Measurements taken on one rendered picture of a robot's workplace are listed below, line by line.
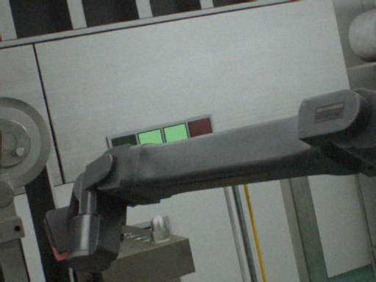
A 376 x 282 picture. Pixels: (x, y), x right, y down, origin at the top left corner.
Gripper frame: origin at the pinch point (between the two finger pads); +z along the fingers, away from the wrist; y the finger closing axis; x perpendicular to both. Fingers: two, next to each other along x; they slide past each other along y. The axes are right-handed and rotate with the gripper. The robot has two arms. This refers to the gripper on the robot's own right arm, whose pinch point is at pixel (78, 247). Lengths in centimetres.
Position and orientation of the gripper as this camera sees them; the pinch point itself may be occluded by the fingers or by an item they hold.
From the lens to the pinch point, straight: 117.8
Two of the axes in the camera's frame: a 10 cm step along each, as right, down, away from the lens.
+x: -3.9, -8.3, 4.1
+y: 8.9, -2.3, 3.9
